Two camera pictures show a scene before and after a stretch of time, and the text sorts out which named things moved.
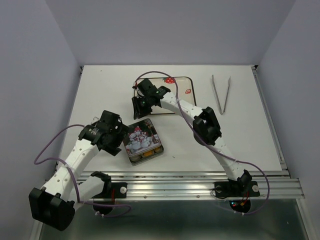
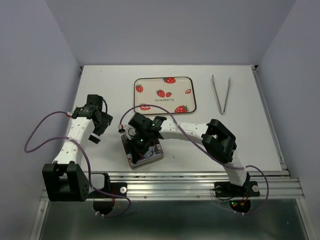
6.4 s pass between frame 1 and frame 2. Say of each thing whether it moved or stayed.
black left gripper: moved
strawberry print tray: stayed
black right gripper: moved
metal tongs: stayed
